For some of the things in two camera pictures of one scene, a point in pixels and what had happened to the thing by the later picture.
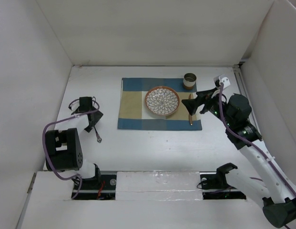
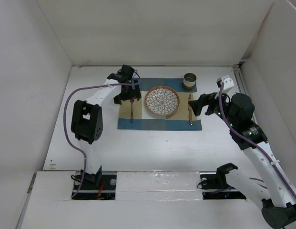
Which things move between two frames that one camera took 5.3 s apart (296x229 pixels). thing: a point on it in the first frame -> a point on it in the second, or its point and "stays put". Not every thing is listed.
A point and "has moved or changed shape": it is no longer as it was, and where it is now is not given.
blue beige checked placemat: [134, 115] stays put
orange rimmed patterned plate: [162, 100] stays put
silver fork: [99, 139] has moved or changed shape
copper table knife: [190, 116] stays put
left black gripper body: [97, 116] -> [129, 94]
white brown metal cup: [189, 80] stays put
